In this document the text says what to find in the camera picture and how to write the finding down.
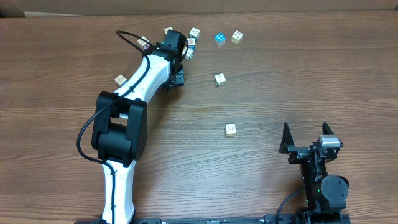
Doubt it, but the wooden block top left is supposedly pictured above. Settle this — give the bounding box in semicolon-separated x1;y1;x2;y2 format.
164;27;173;35

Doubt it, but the wooden tower base block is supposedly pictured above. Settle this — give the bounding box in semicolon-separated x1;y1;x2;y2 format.
226;124;236;137

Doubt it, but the cardboard strip at back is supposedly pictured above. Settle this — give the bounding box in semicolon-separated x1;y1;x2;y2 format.
1;0;397;17

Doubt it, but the wooden block red side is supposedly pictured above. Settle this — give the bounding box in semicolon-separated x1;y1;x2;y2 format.
137;36;150;50

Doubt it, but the wooden block table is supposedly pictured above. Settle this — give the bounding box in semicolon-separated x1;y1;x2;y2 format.
215;73;226;87

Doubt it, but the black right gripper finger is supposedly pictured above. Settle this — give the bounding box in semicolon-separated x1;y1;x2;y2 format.
279;122;295;154
322;122;334;135

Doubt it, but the wooden block blue middle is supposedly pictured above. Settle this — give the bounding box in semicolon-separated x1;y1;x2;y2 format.
187;38;196;50

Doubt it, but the wooden block black edge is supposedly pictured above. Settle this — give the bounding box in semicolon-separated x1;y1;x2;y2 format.
183;47;194;60

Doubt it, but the wooden block blue corner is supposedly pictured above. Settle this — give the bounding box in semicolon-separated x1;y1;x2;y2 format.
114;74;127;87

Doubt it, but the blue top block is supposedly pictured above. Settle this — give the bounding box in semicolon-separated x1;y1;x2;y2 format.
214;32;226;47

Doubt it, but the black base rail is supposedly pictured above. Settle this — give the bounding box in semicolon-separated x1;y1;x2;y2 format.
75;214;351;224

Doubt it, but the wooden block top middle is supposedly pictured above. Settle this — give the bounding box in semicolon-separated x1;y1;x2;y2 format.
189;27;200;41

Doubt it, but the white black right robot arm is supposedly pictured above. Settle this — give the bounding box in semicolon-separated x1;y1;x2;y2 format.
275;122;350;223

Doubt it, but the wooden block far right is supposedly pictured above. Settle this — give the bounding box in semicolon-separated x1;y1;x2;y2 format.
231;30;243;45

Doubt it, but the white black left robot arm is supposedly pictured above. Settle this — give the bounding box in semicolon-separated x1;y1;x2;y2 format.
91;30;188;223

